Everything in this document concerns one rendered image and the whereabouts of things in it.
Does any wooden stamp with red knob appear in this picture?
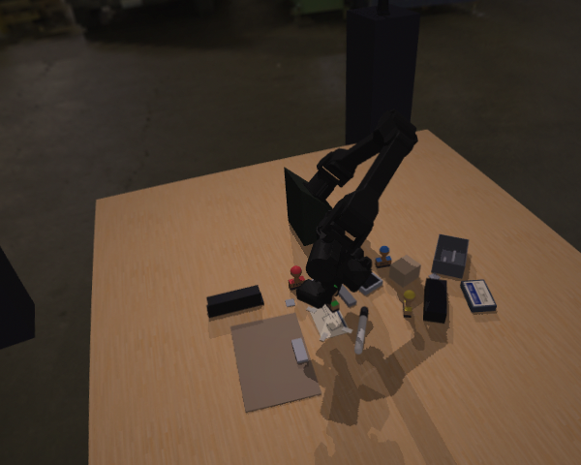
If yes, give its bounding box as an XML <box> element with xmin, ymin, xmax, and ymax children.
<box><xmin>289</xmin><ymin>265</ymin><xmax>305</xmax><ymax>291</ymax></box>

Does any blue and brown date stamp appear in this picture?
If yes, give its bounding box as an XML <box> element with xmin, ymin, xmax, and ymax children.
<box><xmin>376</xmin><ymin>246</ymin><xmax>391</xmax><ymax>268</ymax></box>

